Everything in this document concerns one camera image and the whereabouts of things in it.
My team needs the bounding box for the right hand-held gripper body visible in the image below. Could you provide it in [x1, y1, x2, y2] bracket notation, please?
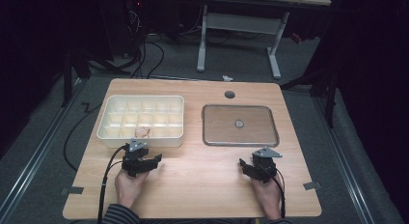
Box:
[249, 147, 284, 184]

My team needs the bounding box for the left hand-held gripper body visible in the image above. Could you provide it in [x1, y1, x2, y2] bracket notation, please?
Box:
[121, 138, 150, 179]

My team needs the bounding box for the pink cloth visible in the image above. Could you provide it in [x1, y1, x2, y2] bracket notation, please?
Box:
[134, 126, 152, 139]

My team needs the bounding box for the white compartment organizer box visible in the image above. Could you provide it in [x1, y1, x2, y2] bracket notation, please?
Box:
[95, 94, 185, 149]

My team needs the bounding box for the person's left hand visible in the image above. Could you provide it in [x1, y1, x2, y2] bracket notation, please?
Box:
[114, 168, 150, 210]

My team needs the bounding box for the person's right hand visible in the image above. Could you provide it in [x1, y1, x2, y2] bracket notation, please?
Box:
[250, 177, 285, 220]

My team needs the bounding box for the grey tape strip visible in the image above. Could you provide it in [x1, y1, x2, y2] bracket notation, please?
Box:
[302, 181, 322, 191]
[61, 185, 85, 196]

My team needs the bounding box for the black stand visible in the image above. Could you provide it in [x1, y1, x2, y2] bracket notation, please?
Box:
[60, 48, 129, 108]
[279, 64, 341, 129]

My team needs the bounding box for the background desk with white legs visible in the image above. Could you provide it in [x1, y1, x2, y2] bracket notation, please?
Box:
[196, 0, 332, 80]

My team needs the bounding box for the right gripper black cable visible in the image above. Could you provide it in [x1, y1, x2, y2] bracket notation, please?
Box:
[270, 167, 287, 219]

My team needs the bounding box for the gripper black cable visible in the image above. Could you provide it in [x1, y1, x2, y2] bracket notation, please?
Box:
[270, 167, 287, 219]
[96, 145, 130, 224]

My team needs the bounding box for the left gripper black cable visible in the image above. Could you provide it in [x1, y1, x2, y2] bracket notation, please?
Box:
[96, 145, 130, 224]

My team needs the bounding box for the black floor cable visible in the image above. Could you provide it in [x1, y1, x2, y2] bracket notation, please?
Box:
[63, 102, 104, 172]

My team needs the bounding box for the metal floor rail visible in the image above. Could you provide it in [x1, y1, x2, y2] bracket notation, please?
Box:
[0, 77, 89, 222]
[312, 97, 377, 224]

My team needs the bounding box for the black cable bundle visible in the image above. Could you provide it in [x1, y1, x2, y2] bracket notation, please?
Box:
[123, 11, 166, 80]

